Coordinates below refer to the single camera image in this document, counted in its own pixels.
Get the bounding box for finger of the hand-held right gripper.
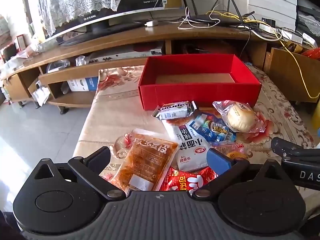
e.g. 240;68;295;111
271;137;320;158

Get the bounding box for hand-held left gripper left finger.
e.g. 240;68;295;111
32;146;126;201

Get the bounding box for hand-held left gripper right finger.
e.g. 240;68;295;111
194;149;284;201

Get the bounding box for small clear orange packet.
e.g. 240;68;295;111
211;141;248;160

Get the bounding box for blue snack packet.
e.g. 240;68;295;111
186;112;237;144

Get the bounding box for white noodle snack packet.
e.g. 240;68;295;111
161;116;212;172

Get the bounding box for red snack packet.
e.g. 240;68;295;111
160;166;218;195

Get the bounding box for orange spicy strips packet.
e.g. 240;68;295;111
109;128;179;195

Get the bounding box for bun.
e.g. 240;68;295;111
212;100;266;133

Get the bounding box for black and white snack packet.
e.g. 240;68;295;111
152;101;198;120

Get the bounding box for red cardboard box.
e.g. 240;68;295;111
138;54;262;111

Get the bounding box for yellow plastic object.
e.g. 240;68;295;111
312;105;320;130

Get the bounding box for blue and white box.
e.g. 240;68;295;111
67;76;99;92

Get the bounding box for loose white papers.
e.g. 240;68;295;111
31;86;52;107

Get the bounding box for red plastic bag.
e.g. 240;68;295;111
301;48;320;60

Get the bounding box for clear plastic bag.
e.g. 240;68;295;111
75;55;89;67

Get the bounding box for clear plastic container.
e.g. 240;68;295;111
47;59;71;73

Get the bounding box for silver set-top device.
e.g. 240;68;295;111
89;47;164;63

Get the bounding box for white power strip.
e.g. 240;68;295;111
260;22;313;43

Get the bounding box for wooden television stand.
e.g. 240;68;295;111
0;17;320;115

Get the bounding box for stack of white boards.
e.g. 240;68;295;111
246;0;299;29

